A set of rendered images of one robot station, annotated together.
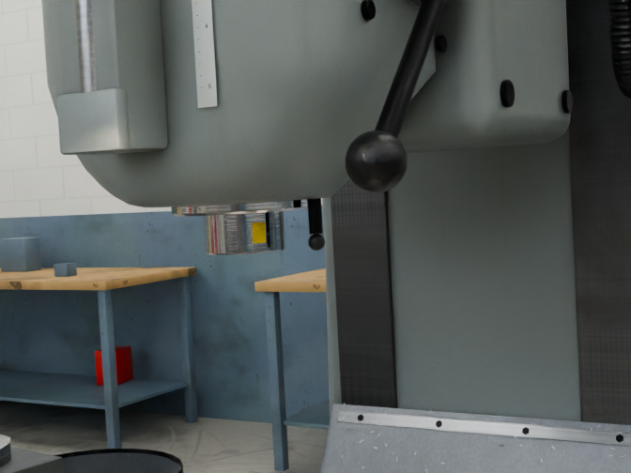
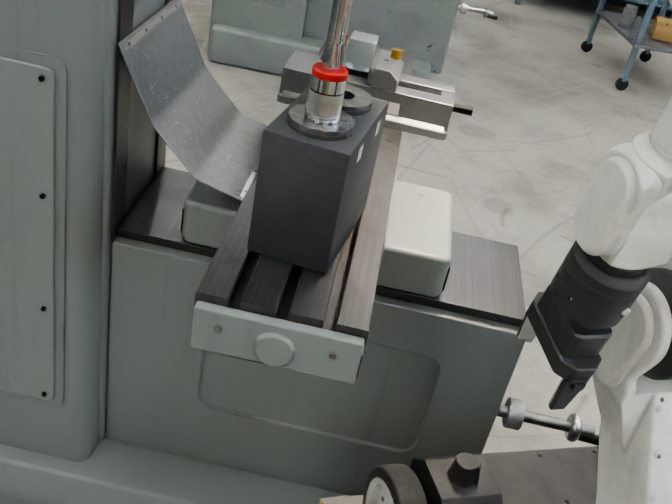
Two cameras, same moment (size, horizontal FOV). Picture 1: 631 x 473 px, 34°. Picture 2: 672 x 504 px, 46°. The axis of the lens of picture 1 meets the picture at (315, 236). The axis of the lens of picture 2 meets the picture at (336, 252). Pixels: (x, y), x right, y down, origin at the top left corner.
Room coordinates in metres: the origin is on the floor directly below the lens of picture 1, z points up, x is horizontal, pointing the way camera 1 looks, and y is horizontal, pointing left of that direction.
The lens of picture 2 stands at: (1.25, 1.25, 1.55)
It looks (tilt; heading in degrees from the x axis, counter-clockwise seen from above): 32 degrees down; 241
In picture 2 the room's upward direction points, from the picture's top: 12 degrees clockwise
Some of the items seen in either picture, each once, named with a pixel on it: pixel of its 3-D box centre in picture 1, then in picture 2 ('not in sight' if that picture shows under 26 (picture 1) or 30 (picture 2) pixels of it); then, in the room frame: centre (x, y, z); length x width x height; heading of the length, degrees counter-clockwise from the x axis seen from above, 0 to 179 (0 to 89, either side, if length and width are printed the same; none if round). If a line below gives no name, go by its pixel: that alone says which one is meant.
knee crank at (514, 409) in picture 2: not in sight; (553, 422); (0.24, 0.43, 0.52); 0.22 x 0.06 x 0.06; 149
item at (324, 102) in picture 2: not in sight; (325, 96); (0.82, 0.36, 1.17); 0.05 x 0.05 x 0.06
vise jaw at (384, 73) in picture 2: not in sight; (386, 69); (0.47, -0.10, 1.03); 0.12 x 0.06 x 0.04; 57
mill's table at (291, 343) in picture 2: not in sight; (338, 151); (0.59, 0.00, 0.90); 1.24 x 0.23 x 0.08; 59
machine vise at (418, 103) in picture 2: not in sight; (370, 83); (0.49, -0.12, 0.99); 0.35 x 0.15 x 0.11; 147
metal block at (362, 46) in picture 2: not in sight; (361, 51); (0.51, -0.13, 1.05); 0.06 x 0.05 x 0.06; 57
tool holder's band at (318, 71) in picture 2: not in sight; (330, 71); (0.82, 0.36, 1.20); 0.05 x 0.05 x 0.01
